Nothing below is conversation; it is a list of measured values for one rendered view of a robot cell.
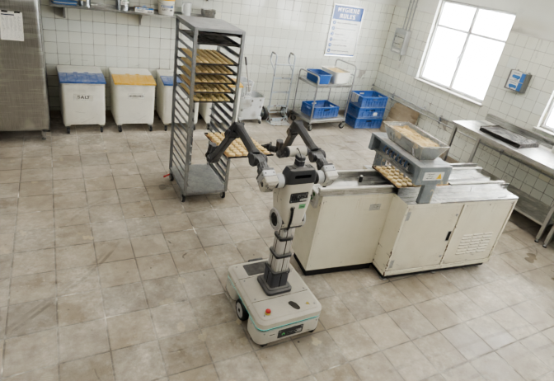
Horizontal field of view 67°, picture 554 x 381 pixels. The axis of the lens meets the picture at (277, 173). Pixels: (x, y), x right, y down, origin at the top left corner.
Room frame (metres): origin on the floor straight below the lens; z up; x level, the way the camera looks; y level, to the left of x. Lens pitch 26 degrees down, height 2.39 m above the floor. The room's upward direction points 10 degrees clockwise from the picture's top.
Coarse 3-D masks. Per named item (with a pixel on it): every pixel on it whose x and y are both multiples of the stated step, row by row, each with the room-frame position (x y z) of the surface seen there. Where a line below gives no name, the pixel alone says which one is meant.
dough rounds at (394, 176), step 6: (378, 168) 3.46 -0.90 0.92; (384, 168) 3.48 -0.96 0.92; (390, 168) 3.51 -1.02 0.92; (384, 174) 3.36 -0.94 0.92; (390, 174) 3.38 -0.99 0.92; (396, 174) 3.40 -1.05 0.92; (402, 174) 3.42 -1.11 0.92; (390, 180) 3.29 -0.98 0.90; (396, 180) 3.27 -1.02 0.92; (402, 180) 3.30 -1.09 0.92; (408, 180) 3.32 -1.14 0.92; (402, 186) 3.20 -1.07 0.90; (408, 186) 3.22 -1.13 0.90; (414, 186) 3.24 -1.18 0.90
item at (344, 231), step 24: (312, 216) 2.97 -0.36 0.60; (336, 216) 2.97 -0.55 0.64; (360, 216) 3.06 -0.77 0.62; (384, 216) 3.17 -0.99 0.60; (312, 240) 2.90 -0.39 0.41; (336, 240) 2.99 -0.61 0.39; (360, 240) 3.10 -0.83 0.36; (312, 264) 2.92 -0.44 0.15; (336, 264) 3.02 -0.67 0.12; (360, 264) 3.17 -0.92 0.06
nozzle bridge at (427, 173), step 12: (372, 144) 3.62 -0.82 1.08; (384, 144) 3.59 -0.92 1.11; (396, 144) 3.44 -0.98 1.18; (384, 156) 3.47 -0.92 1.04; (408, 156) 3.21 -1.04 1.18; (420, 168) 3.01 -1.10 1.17; (432, 168) 3.06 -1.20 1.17; (444, 168) 3.11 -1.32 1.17; (420, 180) 3.03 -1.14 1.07; (432, 180) 3.07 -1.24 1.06; (444, 180) 3.13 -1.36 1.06; (420, 192) 3.07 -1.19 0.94; (432, 192) 3.09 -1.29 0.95
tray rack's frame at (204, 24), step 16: (176, 16) 4.24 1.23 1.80; (192, 16) 4.31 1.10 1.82; (176, 32) 4.24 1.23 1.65; (224, 32) 3.86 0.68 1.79; (240, 32) 3.94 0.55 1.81; (176, 48) 4.25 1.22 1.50; (176, 64) 4.25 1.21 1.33; (176, 176) 4.04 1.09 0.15; (192, 176) 4.11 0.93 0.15; (208, 176) 4.17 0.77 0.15; (192, 192) 3.77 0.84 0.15; (208, 192) 3.85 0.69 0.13
